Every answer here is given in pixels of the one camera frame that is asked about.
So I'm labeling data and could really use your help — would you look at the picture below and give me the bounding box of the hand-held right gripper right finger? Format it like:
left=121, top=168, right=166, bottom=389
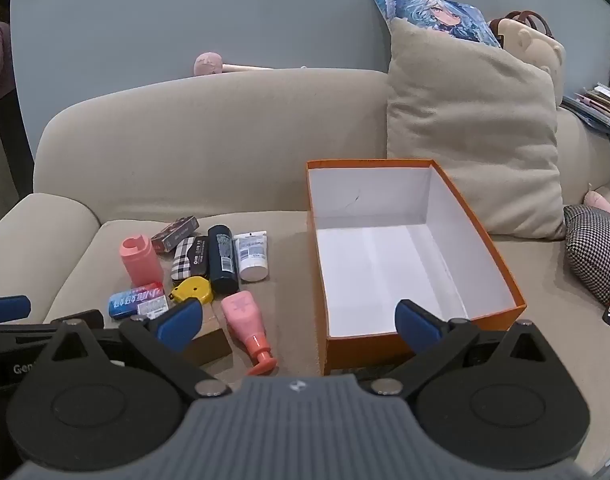
left=370, top=299, right=562, bottom=401

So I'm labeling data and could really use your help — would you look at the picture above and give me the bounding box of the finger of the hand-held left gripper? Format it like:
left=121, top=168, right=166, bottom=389
left=0, top=295, right=32, bottom=325
left=50, top=309, right=106, bottom=332

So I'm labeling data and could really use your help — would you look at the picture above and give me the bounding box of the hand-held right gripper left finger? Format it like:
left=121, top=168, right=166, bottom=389
left=35, top=299, right=233, bottom=401

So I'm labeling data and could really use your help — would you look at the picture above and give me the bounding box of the brown cardboard box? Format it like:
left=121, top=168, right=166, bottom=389
left=185, top=302, right=233, bottom=368

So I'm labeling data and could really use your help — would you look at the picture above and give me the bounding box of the plaid and black case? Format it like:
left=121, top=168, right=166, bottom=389
left=171, top=236, right=210, bottom=281

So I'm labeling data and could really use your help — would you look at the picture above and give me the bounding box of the pink pump bottle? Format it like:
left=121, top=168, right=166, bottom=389
left=220, top=291, right=278, bottom=377

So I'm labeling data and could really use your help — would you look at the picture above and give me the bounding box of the pink plastic bottle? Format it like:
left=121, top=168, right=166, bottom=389
left=120, top=235, right=164, bottom=288

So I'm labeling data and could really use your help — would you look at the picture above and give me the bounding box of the orange cardboard box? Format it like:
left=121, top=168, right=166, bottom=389
left=305, top=158, right=527, bottom=376

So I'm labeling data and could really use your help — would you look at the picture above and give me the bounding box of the dark blue spray can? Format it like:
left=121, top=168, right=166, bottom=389
left=207, top=225, right=240, bottom=295

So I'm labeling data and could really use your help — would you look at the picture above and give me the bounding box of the white squeeze tube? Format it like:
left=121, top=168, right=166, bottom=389
left=233, top=231, right=270, bottom=282

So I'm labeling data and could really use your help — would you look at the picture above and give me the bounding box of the yellow tape measure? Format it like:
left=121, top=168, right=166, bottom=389
left=170, top=276, right=214, bottom=306

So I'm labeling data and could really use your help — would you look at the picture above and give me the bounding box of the blue gum packet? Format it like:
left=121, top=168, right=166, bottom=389
left=108, top=282, right=164, bottom=320

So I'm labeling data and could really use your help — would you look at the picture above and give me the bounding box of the dark red small box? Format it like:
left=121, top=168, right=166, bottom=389
left=151, top=216, right=200, bottom=253

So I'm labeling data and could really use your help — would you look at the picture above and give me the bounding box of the houndstooth cushion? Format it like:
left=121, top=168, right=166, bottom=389
left=564, top=204, right=610, bottom=306

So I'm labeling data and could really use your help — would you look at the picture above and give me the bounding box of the beige cushion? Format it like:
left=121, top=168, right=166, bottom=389
left=386, top=17, right=568, bottom=241

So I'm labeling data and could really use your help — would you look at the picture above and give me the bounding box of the beige sofa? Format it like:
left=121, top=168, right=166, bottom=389
left=0, top=67, right=610, bottom=480

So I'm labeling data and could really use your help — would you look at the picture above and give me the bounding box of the pink plush mallet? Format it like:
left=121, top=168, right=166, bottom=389
left=194, top=51, right=276, bottom=78

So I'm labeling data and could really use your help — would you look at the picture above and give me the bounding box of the stack of books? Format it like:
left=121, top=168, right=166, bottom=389
left=562, top=82, right=610, bottom=133

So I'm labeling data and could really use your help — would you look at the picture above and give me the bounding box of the beige bear-shaped bag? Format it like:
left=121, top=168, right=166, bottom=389
left=487, top=10, right=566, bottom=106

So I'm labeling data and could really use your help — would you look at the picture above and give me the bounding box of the anime print pillow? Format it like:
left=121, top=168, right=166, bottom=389
left=371, top=0, right=503, bottom=48

